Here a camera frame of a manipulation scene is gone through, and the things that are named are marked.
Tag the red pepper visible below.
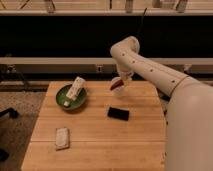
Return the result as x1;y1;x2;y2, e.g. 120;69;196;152
110;79;124;91

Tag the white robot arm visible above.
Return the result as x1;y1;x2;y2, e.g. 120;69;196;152
110;36;213;171

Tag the black rectangular block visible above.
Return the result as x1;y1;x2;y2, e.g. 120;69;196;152
107;107;129;121

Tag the white tube package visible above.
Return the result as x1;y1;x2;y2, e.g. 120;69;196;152
66;77;85;101

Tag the wooden cutting board table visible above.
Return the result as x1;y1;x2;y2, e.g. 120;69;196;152
21;81;165;171

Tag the green bowl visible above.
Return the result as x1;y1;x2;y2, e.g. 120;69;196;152
55;84;87;111

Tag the white wrapped packet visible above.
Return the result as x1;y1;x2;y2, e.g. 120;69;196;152
55;127;70;150

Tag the black chair base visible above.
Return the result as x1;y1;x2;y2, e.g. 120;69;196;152
0;107;20;163

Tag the black hanging cable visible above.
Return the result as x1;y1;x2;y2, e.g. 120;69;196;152
134;7;148;38

